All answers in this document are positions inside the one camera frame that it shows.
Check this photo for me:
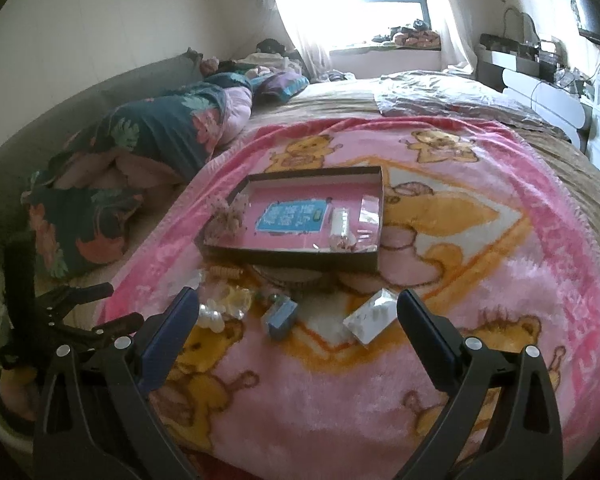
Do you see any white plastic packet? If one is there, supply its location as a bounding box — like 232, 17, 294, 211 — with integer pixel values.
168, 269, 204, 296

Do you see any pearl ball hair clip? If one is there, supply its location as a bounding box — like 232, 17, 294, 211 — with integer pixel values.
196, 298, 225, 334

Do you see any yellow jewelry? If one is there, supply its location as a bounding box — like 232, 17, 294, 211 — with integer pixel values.
215, 285, 253, 320

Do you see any brown oval hair clip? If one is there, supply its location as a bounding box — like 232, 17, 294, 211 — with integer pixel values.
252, 266, 324, 289

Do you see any dark floral quilt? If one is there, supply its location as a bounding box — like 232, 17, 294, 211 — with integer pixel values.
21, 73, 252, 280

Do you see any grey headboard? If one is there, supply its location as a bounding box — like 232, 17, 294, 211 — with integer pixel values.
0, 49, 202, 244

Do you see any white spotted fabric flower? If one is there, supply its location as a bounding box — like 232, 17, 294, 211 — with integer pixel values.
204, 193, 249, 244

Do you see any pink teddy bear blanket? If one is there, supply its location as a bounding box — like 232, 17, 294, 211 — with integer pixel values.
102, 117, 600, 479

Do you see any white earring card packet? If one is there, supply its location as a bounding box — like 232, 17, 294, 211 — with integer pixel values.
342, 288, 398, 346

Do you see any blue label card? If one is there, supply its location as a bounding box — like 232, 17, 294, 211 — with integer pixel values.
256, 200, 328, 234

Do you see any dark shallow cardboard tray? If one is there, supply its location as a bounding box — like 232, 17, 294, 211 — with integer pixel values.
196, 166, 384, 273

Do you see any white hair claw clip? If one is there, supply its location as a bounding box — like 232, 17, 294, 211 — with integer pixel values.
329, 207, 351, 243

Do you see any purple teal pillow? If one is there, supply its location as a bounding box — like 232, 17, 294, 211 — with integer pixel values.
251, 72, 310, 105

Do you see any white rounded bed footboard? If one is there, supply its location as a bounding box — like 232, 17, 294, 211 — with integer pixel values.
502, 68, 590, 151

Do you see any grey striped folded blanket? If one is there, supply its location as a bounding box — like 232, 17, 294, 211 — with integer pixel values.
374, 70, 568, 142

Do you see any window with curtains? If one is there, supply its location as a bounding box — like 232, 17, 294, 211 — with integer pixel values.
275, 0, 478, 79

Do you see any black white desk shelf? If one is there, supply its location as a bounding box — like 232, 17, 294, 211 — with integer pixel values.
478, 34, 562, 80

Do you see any clothes pile on windowsill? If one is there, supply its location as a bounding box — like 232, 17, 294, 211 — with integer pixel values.
372, 20, 441, 50

